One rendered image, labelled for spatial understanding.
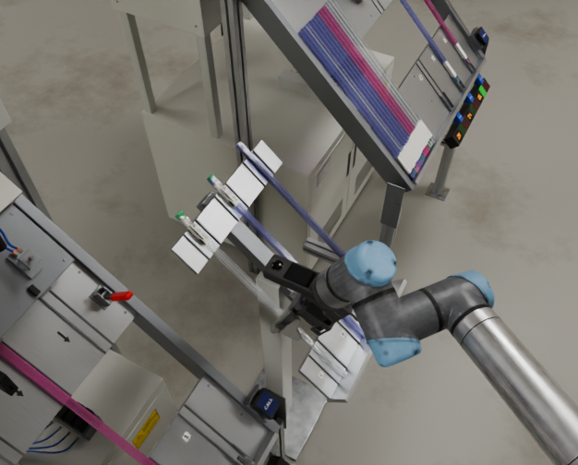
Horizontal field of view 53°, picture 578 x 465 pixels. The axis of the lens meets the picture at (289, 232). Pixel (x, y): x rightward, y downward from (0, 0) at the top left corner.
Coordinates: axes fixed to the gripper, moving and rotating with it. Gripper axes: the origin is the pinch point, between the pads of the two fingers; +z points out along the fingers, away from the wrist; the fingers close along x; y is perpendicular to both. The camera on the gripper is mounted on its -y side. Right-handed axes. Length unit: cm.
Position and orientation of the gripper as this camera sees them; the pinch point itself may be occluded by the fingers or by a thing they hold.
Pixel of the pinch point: (281, 312)
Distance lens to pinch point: 120.2
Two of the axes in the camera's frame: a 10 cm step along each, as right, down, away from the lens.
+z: -4.0, 3.8, 8.3
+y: 7.9, 6.1, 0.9
